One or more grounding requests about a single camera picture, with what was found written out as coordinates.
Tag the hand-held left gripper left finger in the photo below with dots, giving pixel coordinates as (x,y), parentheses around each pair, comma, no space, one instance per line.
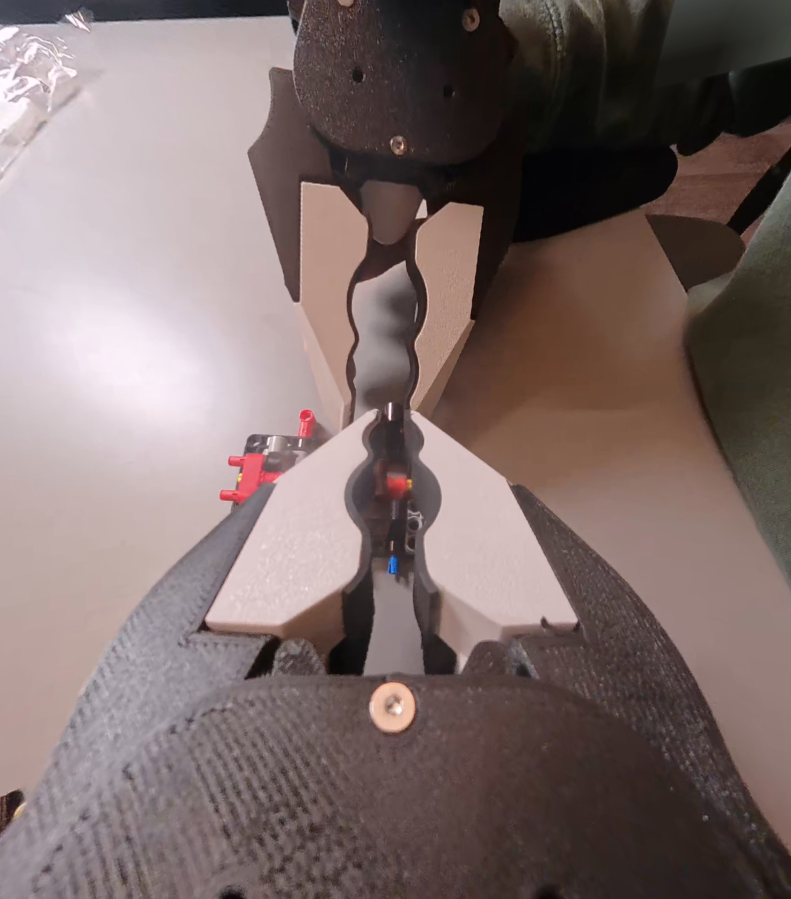
(283,555)

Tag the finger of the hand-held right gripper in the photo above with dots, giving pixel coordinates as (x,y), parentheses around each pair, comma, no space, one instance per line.
(448,281)
(325,281)

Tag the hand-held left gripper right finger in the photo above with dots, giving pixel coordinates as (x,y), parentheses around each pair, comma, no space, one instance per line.
(501,555)

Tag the black frame lego assembly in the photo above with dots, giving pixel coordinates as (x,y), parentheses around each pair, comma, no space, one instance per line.
(251,472)

